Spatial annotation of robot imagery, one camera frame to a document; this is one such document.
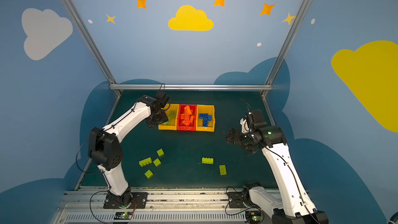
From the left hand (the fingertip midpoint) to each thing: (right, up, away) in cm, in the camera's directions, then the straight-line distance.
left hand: (163, 122), depth 89 cm
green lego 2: (+26, -21, -3) cm, 34 cm away
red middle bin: (+9, -4, +14) cm, 17 cm away
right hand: (+38, -6, -17) cm, 42 cm away
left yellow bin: (+3, -2, +13) cm, 13 cm away
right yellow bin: (+25, +8, +16) cm, 31 cm away
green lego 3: (+34, -25, -5) cm, 43 cm away
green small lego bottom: (-6, -27, -7) cm, 28 cm away
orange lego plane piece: (+14, +1, +13) cm, 19 cm away
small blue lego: (+25, -1, +13) cm, 28 cm away
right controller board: (+47, -43, -17) cm, 66 cm away
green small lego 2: (-3, -22, -3) cm, 22 cm away
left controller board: (-14, -42, -18) cm, 47 cm away
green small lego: (-2, -17, 0) cm, 18 cm away
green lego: (-9, -21, -5) cm, 23 cm away
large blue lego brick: (+25, +3, +17) cm, 30 cm away
